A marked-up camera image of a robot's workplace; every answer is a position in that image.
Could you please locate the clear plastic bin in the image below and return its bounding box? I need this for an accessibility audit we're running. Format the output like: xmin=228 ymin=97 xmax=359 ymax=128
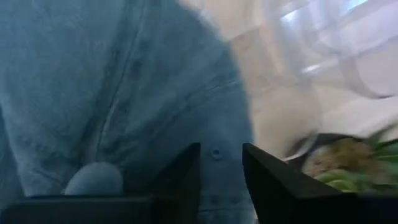
xmin=177 ymin=0 xmax=398 ymax=162

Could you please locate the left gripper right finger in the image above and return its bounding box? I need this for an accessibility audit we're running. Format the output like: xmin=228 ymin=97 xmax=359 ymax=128
xmin=241 ymin=142 xmax=398 ymax=224

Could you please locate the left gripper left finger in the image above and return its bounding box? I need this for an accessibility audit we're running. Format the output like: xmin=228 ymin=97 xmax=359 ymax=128
xmin=0 ymin=142 xmax=201 ymax=224

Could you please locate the gray-blue baseball cap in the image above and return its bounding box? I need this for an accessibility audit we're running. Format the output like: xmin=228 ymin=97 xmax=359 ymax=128
xmin=0 ymin=0 xmax=256 ymax=224

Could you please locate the potted succulent plant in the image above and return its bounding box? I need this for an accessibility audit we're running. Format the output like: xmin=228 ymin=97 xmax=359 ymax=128
xmin=285 ymin=126 xmax=398 ymax=195

